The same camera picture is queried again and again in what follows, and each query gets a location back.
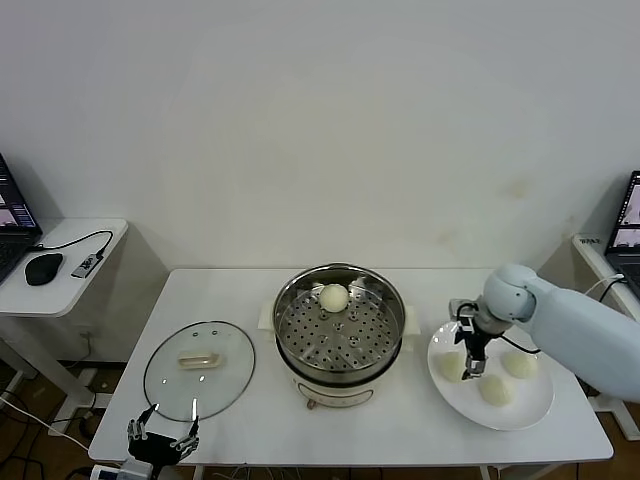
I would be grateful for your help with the black computer mouse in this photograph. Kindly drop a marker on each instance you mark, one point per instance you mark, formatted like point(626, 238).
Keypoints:
point(44, 269)

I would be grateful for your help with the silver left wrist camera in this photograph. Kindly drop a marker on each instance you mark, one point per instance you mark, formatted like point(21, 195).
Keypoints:
point(130, 470)

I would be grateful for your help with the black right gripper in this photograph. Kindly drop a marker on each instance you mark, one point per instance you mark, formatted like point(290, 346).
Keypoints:
point(477, 345)

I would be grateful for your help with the white steamed baozi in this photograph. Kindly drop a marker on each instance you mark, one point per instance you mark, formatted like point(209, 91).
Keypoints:
point(334, 298)
point(495, 390)
point(450, 367)
point(520, 364)

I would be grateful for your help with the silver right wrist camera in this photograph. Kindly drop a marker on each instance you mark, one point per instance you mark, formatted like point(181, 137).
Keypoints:
point(462, 320)

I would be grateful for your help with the black open laptop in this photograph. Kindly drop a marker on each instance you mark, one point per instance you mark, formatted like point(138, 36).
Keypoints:
point(625, 225)
point(12, 250)

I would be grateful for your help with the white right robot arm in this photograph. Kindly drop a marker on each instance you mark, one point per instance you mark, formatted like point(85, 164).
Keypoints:
point(575, 320)

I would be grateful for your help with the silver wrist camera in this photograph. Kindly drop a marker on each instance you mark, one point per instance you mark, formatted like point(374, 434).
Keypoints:
point(462, 320)
point(130, 470)

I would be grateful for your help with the round glass pot lid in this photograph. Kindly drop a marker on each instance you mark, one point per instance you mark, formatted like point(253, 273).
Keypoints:
point(225, 360)

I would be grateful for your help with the stainless steel steamer basket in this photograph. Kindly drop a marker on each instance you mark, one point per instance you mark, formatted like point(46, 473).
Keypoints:
point(385, 300)

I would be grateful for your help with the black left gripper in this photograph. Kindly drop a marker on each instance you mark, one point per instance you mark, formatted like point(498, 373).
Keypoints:
point(152, 447)

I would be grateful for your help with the white round plate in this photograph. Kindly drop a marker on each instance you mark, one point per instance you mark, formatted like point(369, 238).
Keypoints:
point(500, 340)

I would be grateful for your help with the grey usb hub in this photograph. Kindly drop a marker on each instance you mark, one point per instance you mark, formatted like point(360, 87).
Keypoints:
point(85, 266)

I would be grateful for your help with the cream electric cooker base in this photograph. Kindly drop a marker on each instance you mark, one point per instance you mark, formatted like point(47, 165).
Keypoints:
point(340, 395)

